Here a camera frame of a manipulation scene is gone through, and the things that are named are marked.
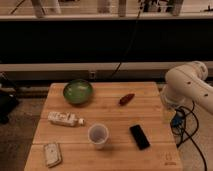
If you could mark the red chili pepper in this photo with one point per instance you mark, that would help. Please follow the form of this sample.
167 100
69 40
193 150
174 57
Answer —
125 99

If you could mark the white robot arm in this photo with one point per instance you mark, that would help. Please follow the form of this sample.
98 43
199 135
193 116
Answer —
188 81

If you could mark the green ceramic bowl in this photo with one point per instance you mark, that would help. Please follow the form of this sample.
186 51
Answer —
78 92

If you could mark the translucent ceramic cup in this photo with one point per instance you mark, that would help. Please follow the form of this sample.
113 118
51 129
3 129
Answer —
98 135

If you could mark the white plastic bottle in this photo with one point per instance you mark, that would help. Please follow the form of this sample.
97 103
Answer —
65 119

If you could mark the black smartphone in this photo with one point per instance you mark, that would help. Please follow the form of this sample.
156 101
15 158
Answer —
139 137

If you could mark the blue connector box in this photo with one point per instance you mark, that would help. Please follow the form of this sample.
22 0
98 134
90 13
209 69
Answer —
178 119

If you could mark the small white packet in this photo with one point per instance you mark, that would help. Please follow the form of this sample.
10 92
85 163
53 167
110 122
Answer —
52 154

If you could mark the dark object at left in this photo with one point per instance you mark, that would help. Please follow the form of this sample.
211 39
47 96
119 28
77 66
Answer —
8 102

